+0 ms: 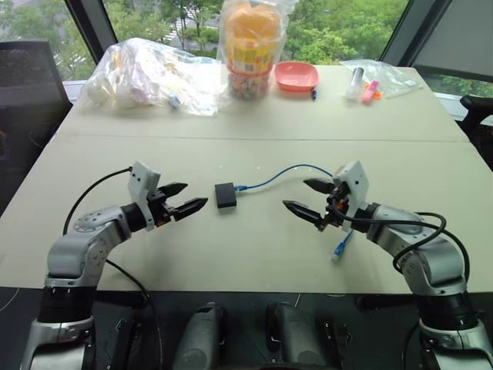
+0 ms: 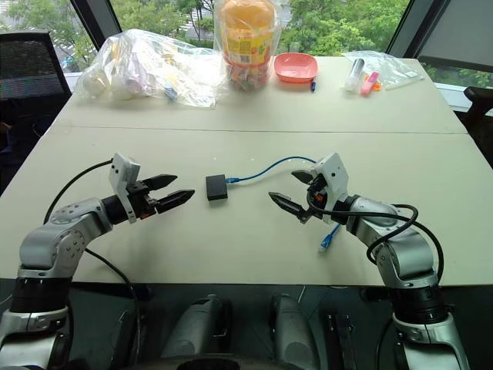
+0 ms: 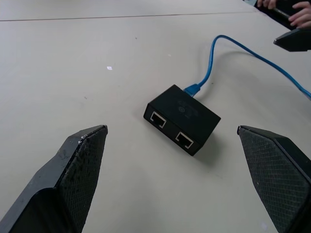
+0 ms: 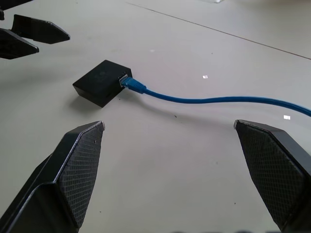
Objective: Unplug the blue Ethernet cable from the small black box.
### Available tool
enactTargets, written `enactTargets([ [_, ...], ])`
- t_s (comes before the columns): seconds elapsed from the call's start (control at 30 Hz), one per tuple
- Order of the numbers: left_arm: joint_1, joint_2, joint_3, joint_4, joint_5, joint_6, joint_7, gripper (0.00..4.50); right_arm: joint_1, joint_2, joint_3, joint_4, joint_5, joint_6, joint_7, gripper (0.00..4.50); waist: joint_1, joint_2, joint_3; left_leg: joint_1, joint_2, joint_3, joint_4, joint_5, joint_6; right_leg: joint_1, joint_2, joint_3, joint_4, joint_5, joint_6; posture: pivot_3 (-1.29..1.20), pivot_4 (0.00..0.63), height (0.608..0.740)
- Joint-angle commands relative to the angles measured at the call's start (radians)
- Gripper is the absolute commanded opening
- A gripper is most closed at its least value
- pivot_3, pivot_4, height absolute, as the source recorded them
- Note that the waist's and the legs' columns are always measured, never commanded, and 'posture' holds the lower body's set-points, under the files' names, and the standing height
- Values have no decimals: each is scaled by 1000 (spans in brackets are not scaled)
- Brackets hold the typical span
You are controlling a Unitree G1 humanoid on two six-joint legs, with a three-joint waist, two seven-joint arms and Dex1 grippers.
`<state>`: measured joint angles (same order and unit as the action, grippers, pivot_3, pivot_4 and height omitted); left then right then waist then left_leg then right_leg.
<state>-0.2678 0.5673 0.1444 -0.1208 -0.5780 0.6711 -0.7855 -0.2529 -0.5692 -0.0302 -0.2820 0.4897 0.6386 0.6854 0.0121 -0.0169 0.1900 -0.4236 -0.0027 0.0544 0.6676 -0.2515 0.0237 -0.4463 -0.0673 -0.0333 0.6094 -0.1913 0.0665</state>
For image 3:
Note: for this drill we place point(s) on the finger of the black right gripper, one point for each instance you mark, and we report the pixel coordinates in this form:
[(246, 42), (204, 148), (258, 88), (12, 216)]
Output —
[(296, 40)]

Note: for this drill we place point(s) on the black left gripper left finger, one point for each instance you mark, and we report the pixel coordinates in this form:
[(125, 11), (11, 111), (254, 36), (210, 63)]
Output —
[(60, 184)]

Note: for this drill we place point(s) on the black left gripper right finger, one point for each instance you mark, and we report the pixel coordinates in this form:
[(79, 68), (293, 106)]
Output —
[(279, 174)]

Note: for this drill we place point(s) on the black ethernet splitter box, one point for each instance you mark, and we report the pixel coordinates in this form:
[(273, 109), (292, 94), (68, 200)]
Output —
[(184, 114)]

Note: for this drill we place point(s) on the person's bare hand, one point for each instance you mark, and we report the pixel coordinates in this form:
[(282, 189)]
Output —
[(267, 3), (305, 17)]

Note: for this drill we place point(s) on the black handheld device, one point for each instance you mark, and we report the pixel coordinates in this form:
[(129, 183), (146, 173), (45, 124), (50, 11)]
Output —
[(281, 13)]

